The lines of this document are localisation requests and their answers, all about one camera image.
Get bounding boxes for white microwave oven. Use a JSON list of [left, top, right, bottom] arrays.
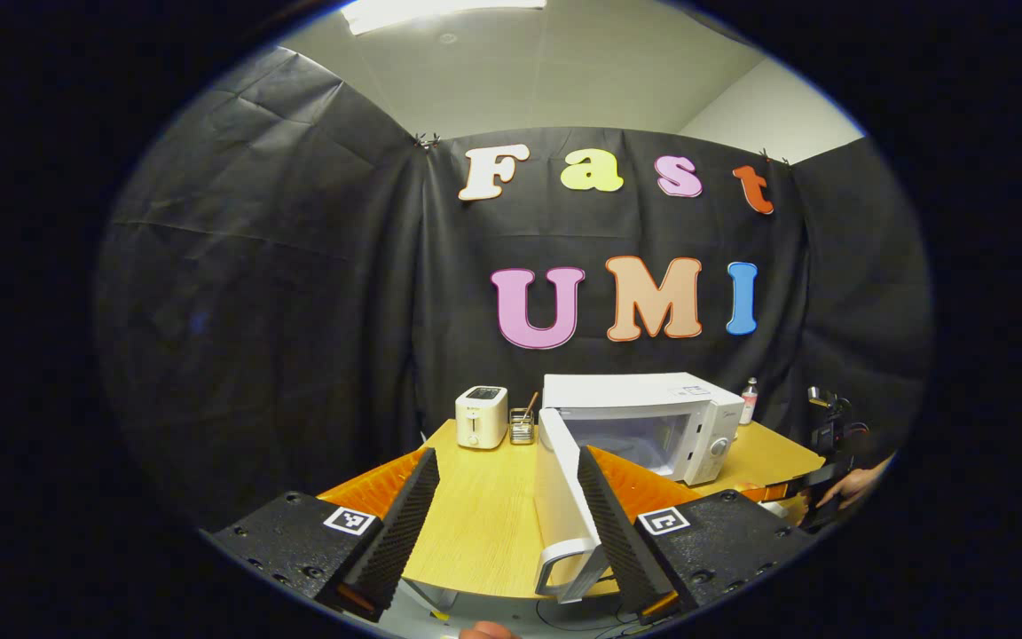
[[532, 373, 747, 606]]

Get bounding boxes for white toaster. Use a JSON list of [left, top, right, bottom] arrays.
[[455, 385, 509, 450]]

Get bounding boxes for black cable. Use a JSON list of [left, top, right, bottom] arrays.
[[534, 598, 647, 635]]

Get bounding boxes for ceiling light panel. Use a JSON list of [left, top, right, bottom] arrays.
[[341, 0, 549, 36]]

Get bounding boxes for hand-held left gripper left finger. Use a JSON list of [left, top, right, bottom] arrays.
[[200, 447, 441, 622]]

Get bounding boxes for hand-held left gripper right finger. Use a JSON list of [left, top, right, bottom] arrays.
[[577, 444, 818, 624]]

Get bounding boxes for black backdrop cloth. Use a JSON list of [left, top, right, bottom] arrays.
[[94, 44, 933, 533]]

